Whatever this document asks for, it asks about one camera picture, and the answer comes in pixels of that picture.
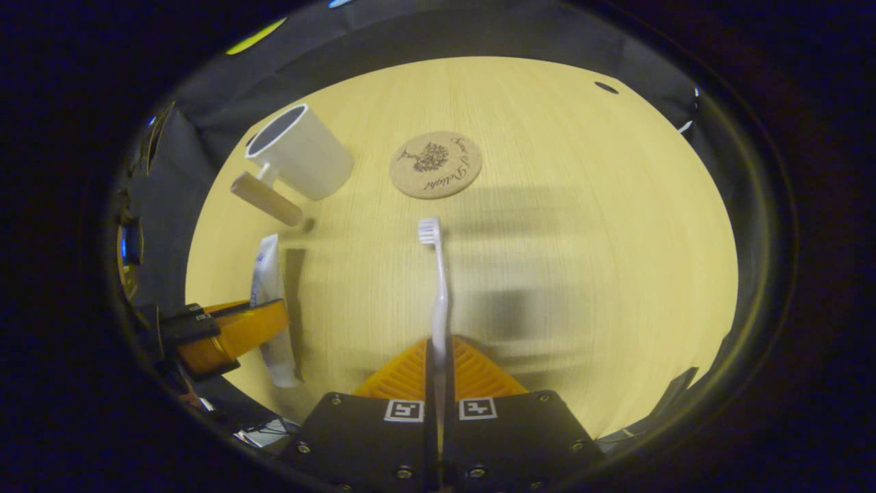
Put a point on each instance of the round cork coaster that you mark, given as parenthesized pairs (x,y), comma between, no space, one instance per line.
(436,166)

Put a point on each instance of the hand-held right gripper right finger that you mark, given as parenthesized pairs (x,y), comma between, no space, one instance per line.
(520,445)

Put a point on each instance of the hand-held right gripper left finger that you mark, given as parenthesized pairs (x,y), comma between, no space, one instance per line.
(369,445)

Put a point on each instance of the white toothbrush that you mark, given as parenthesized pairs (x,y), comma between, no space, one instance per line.
(441,294)

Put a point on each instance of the white toothpaste tube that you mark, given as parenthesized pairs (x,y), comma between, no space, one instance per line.
(267,274)

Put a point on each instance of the black backdrop cloth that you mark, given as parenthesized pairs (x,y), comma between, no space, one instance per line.
(410,34)

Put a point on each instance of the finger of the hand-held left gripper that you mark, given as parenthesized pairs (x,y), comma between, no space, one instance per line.
(226,306)
(198,329)

